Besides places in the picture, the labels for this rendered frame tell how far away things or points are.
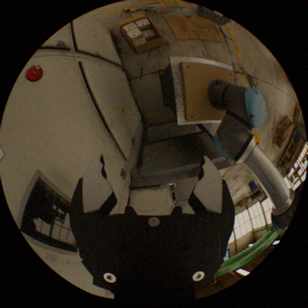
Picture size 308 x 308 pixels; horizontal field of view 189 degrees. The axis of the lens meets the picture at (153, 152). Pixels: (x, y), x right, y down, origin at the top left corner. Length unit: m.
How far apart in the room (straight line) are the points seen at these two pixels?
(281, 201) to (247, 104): 0.32
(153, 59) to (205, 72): 0.86
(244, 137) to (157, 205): 0.48
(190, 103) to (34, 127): 0.52
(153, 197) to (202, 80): 0.62
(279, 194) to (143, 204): 0.61
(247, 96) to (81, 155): 0.51
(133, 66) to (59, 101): 1.02
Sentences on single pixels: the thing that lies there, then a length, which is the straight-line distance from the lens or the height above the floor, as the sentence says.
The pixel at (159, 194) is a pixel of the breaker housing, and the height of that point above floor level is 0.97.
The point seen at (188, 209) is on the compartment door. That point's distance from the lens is 1.18.
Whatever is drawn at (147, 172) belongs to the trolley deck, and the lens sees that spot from 0.57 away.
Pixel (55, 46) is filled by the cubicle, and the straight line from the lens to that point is 0.51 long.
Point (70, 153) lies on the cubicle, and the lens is 0.30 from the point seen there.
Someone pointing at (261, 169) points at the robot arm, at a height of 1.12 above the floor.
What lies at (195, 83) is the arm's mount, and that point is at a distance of 0.43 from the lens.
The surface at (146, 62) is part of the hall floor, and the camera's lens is 1.23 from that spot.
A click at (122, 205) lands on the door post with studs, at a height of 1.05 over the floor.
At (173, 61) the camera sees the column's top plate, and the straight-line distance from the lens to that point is 0.46.
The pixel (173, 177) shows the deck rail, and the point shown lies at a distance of 0.55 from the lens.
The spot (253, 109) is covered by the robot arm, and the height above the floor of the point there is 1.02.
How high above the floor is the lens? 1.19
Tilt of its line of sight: 50 degrees down
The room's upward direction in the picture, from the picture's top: 179 degrees counter-clockwise
